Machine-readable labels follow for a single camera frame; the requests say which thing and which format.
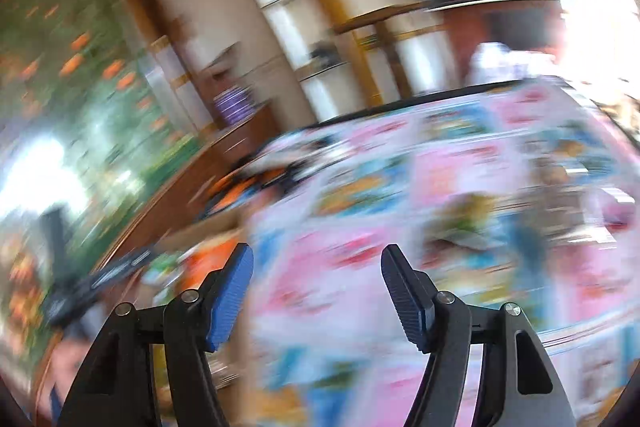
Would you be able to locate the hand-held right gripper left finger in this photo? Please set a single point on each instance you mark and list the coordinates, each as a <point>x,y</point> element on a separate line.
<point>230,297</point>

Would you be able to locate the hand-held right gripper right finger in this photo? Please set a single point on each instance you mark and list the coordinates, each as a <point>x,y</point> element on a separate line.
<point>407,302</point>

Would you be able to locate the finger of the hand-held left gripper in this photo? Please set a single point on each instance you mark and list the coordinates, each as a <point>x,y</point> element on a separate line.
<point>55,242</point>
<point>120,271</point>

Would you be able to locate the cardboard box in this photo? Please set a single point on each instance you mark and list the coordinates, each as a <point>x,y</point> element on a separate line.
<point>220,222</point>

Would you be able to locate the person's left forearm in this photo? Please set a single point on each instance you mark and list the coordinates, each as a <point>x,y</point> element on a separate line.
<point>72,362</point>

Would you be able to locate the olive green snack packet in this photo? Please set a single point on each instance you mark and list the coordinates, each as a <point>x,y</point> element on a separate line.
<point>470,219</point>

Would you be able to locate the orange black tool on table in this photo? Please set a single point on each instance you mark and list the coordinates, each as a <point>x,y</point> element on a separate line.
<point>250,187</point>

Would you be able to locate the wooden sideboard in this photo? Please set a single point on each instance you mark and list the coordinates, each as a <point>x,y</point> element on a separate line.
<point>200,177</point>

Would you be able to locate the black white patterned cloth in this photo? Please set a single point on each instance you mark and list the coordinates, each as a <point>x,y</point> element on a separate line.
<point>300,152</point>

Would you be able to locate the clear plastic bag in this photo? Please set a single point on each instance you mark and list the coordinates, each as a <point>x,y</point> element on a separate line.
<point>575,179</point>

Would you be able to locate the wooden chair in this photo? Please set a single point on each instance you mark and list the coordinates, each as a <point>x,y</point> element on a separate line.
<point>390,52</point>

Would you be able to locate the white plastic bag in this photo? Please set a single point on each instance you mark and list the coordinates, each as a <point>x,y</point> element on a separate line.
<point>510,62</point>

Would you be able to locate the brown television cabinet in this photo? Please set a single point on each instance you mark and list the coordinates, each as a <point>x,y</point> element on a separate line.
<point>465,27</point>

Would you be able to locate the floral wall poster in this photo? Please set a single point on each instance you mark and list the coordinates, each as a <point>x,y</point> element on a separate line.
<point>75,107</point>

